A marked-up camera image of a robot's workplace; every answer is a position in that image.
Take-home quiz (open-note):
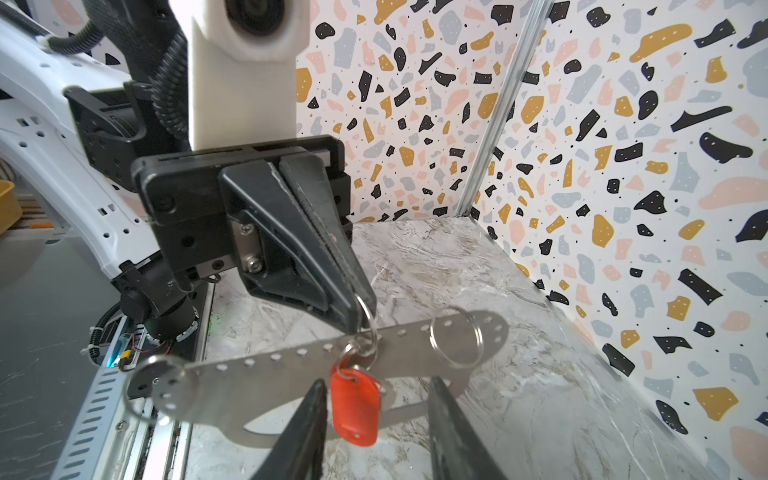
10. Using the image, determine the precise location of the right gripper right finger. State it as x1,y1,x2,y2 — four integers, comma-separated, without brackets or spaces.
427,377,506,480

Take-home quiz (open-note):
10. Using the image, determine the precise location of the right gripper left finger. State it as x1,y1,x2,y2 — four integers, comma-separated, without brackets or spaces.
251,379,328,480

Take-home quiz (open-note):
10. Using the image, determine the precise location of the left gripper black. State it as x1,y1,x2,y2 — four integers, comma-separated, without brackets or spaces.
131,135,376,334

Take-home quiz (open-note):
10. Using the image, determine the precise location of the red key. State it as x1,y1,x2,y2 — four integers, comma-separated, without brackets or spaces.
330,343,381,447

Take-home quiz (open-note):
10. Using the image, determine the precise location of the metal keyring plate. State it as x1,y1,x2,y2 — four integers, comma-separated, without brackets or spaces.
147,307,509,449

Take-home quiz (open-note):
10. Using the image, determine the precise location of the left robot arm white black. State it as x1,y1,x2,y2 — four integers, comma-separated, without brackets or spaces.
1,1,376,343

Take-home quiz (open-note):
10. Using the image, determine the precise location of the yellow plastic bin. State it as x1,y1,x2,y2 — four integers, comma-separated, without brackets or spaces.
0,180,22,234

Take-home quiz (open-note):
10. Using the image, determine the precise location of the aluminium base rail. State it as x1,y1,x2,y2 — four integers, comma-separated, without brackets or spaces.
121,285,215,479

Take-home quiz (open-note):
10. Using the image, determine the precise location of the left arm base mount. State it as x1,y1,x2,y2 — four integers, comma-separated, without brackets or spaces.
82,292,205,404

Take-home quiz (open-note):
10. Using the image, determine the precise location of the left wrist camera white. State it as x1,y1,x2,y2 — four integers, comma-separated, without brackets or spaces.
170,1,310,150

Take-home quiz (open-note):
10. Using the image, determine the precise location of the perforated cable tray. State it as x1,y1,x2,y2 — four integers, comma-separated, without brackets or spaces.
51,316,126,479

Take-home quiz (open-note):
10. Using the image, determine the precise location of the left black corrugated cable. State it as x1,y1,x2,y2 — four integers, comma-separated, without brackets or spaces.
35,0,191,142

